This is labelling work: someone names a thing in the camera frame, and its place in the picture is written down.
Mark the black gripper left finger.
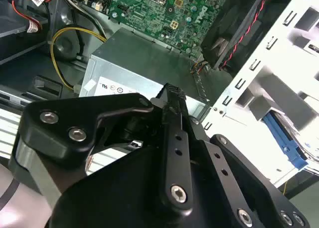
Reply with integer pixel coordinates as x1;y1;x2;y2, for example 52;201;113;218
9;83;194;217

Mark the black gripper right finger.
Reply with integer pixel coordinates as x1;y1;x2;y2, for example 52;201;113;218
188;117;311;228

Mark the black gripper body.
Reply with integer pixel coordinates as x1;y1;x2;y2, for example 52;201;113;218
48;147;236;228

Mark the hard disk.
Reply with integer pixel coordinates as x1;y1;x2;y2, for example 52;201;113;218
263;110;319;170

